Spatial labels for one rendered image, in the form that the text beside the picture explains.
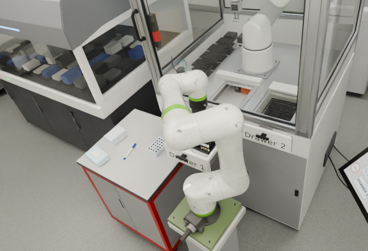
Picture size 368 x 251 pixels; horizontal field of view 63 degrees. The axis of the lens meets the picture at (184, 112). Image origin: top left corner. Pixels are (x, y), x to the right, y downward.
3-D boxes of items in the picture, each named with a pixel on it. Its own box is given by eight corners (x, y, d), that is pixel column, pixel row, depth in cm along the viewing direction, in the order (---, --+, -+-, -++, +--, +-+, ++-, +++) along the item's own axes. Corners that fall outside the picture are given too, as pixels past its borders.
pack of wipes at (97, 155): (111, 158, 191) (108, 153, 188) (98, 168, 187) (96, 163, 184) (98, 148, 200) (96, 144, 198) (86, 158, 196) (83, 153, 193)
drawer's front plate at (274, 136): (289, 153, 162) (291, 138, 155) (241, 137, 178) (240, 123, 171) (291, 150, 163) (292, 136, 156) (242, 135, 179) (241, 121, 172)
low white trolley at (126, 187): (174, 263, 210) (147, 199, 162) (113, 223, 243) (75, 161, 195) (216, 200, 243) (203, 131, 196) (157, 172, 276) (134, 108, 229)
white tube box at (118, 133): (113, 146, 200) (110, 141, 196) (105, 141, 205) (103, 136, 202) (127, 135, 206) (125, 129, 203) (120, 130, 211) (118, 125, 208)
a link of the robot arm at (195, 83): (210, 74, 136) (205, 63, 145) (182, 79, 136) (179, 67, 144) (211, 100, 145) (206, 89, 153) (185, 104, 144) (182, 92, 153)
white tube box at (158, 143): (156, 157, 185) (155, 153, 183) (147, 152, 190) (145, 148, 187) (170, 144, 192) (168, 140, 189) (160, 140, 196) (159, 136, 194)
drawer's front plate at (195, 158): (210, 174, 161) (207, 160, 154) (167, 157, 176) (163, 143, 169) (211, 172, 162) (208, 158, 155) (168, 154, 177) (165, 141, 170)
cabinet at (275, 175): (299, 237, 209) (310, 160, 159) (180, 181, 263) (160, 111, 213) (337, 146, 263) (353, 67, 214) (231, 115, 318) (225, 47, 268)
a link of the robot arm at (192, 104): (199, 104, 143) (212, 96, 148) (182, 95, 150) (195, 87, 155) (199, 114, 147) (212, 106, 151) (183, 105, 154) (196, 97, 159)
